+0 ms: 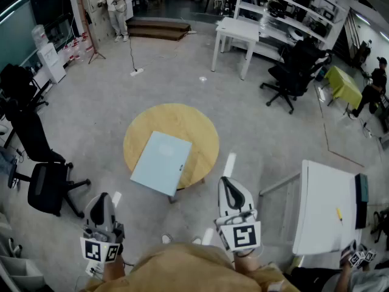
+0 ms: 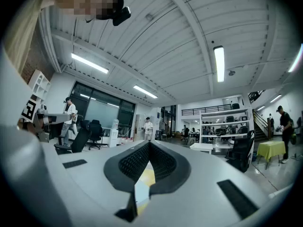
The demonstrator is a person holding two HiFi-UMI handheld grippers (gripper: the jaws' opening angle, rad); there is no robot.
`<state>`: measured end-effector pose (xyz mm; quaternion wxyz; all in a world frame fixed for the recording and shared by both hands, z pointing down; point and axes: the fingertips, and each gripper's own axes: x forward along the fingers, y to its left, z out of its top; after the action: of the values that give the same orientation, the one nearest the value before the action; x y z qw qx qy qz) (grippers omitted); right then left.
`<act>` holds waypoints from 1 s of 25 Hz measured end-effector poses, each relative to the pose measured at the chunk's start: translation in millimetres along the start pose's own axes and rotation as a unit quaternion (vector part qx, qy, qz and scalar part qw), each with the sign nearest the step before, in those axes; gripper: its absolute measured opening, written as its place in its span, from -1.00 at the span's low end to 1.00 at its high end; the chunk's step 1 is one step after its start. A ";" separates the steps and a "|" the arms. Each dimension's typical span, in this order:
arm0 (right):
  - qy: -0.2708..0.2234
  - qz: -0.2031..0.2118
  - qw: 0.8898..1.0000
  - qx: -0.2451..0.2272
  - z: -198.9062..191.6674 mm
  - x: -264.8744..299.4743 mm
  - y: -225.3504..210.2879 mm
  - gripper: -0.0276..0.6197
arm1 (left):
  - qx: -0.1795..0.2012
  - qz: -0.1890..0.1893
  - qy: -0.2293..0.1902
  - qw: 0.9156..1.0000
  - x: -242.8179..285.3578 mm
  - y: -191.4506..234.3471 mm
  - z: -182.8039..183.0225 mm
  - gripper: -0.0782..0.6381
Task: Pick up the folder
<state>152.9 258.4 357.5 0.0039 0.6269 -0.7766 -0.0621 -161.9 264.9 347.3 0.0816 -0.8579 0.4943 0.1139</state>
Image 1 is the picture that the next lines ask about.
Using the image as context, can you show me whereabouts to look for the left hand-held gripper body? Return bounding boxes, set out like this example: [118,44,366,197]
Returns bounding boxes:
[80,217,125,265]

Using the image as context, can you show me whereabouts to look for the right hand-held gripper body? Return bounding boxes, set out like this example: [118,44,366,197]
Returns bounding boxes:
[214,209,263,253]

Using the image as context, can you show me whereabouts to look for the person's left forearm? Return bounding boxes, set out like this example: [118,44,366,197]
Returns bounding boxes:
[103,252,126,282]

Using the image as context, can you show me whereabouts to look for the person's right forearm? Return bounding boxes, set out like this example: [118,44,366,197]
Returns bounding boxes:
[233,250,263,274]

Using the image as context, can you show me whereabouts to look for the white rectangular table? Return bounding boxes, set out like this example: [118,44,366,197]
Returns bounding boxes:
[259,159,369,257]

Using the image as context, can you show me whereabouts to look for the round wooden table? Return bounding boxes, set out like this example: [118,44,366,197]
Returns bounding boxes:
[123,103,220,205]

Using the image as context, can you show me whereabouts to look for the white floor power adapter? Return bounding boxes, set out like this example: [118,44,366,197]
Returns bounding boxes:
[85,261,104,278]

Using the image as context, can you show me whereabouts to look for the person's mustard yellow shirt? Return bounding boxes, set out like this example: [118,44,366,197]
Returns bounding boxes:
[81,243,301,292]

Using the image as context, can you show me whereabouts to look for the grey storage bin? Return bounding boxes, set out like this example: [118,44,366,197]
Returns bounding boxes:
[0,255,47,292]

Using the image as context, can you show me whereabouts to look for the black mesh office chair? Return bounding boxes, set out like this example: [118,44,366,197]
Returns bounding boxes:
[260,38,334,115]

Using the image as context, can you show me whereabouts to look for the yellow-green cloth covered table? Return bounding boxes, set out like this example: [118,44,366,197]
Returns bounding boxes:
[323,65,363,110]

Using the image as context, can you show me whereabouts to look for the white equipment cart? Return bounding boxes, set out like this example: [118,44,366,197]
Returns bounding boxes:
[31,24,67,84]

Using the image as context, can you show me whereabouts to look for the cluster of clear water bottles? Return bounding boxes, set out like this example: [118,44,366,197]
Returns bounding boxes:
[61,32,95,63]

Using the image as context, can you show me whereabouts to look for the small white table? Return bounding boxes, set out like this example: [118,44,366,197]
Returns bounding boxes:
[210,16,260,81]

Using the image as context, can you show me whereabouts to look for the brown wooden steps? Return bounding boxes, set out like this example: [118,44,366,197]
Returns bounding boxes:
[125,16,192,42]

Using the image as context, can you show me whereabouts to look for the wooden coat stand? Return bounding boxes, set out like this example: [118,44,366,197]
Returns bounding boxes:
[77,0,107,65]

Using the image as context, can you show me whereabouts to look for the white shelf unit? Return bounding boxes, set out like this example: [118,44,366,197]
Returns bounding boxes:
[233,0,351,64]

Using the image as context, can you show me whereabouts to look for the dark glass cabinet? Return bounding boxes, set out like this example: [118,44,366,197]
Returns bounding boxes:
[32,0,77,47]

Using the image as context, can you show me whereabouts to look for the black power cable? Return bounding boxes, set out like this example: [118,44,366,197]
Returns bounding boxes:
[128,35,138,72]

